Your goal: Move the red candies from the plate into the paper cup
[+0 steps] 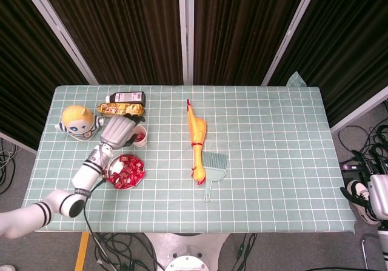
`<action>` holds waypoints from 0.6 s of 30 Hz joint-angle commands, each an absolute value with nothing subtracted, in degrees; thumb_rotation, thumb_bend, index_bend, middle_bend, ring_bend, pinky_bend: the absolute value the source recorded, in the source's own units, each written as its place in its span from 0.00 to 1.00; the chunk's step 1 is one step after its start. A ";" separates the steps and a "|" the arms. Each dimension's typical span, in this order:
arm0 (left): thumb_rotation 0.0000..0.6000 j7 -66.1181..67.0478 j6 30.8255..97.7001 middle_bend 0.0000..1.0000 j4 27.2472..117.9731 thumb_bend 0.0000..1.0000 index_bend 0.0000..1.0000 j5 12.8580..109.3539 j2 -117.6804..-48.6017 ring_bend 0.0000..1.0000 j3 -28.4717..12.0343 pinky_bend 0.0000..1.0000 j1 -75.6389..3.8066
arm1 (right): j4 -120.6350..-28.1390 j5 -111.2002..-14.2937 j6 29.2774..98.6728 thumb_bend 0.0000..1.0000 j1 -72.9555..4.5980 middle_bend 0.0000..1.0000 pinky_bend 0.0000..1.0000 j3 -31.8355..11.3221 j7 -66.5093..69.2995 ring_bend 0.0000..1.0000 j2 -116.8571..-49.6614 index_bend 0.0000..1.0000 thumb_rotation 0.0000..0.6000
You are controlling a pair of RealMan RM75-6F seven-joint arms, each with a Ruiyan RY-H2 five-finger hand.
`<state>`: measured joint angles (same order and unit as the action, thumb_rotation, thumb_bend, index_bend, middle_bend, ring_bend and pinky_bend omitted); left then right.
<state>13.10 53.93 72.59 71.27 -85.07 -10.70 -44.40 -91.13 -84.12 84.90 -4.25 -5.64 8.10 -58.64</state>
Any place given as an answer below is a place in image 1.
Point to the orange rubber chicken toy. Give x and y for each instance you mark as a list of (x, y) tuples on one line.
[(197, 128)]

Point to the white partition base rail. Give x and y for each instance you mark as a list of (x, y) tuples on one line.
[(357, 111), (18, 142)]

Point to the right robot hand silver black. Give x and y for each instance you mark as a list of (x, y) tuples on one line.
[(380, 195)]

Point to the gold biscuit pack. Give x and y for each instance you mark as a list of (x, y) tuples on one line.
[(121, 109)]

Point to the white paper cup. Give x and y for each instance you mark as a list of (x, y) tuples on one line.
[(143, 143)]

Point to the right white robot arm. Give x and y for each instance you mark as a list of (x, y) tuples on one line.
[(383, 246)]

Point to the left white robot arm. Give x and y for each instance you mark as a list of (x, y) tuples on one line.
[(86, 171)]

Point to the green hand brush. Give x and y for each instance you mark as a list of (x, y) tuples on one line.
[(215, 160)]

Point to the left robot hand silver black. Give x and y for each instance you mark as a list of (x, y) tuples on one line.
[(116, 131)]

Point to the metal tube stand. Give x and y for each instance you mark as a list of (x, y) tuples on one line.
[(362, 246)]

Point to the dark curtain panel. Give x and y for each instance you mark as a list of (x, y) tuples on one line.
[(24, 55), (348, 40), (121, 25), (236, 25)]

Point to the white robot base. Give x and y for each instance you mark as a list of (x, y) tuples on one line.
[(185, 246)]

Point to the white shoe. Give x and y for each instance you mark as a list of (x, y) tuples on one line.
[(7, 268)]

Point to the dark bottle with label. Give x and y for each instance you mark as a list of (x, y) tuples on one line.
[(127, 96)]

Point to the green checked tablecloth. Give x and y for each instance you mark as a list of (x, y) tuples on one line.
[(257, 162)]

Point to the black power strip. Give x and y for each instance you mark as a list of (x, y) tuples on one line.
[(351, 166)]

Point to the white and black sneaker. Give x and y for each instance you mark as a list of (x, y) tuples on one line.
[(354, 187)]

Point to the yellow plush toy striped shirt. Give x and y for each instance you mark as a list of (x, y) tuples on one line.
[(75, 116)]

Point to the white partition post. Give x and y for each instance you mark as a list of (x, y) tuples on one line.
[(186, 40), (286, 40), (65, 40)]

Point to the bowl of red candies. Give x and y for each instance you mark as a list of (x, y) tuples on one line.
[(114, 166)]

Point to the red candy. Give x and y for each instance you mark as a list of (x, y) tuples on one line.
[(118, 185), (112, 179), (127, 183), (141, 136)]

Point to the yellow floor tape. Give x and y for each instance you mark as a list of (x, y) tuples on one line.
[(82, 252)]

